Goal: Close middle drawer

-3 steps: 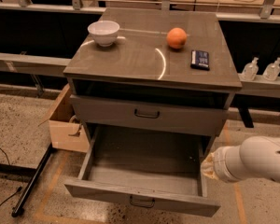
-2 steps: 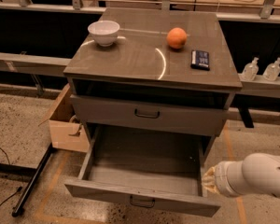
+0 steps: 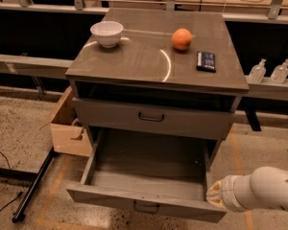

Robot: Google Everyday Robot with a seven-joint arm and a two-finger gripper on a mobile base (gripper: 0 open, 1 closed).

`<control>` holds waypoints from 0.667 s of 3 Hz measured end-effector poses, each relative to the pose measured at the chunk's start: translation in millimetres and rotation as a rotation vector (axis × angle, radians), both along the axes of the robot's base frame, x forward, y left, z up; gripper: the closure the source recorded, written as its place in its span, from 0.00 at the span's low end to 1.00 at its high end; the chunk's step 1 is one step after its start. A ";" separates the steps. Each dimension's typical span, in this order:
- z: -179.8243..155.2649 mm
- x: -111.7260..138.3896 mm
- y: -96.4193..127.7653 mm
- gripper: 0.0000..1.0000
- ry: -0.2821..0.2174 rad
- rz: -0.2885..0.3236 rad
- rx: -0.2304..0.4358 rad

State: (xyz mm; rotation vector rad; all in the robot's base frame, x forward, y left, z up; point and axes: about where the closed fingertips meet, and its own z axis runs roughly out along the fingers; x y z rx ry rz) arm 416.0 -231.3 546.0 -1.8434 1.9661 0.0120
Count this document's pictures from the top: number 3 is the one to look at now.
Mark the white ceramic bowl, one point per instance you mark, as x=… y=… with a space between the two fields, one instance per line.
x=107 y=33

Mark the dark blue snack packet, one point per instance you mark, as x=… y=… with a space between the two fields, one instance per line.
x=206 y=62

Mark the orange fruit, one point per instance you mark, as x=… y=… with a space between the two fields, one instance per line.
x=181 y=39

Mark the right clear sanitizer bottle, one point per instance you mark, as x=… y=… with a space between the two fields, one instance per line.
x=280 y=73

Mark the black metal floor bar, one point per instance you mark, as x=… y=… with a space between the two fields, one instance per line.
x=19 y=214

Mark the clear sanitizer bottle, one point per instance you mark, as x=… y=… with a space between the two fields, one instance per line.
x=280 y=73
x=257 y=73

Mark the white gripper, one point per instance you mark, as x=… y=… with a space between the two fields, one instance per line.
x=228 y=192

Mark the cardboard box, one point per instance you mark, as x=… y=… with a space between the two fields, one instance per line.
x=68 y=134

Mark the grey drawer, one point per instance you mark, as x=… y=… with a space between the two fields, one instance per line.
x=148 y=173
x=209 y=125

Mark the grey metal rail frame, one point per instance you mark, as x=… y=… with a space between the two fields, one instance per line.
x=56 y=68

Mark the grey wooden drawer cabinet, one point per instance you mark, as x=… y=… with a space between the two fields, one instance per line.
x=145 y=68

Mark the left clear sanitizer bottle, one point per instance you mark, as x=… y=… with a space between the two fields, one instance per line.
x=257 y=73

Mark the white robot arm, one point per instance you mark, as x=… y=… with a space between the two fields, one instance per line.
x=264 y=188

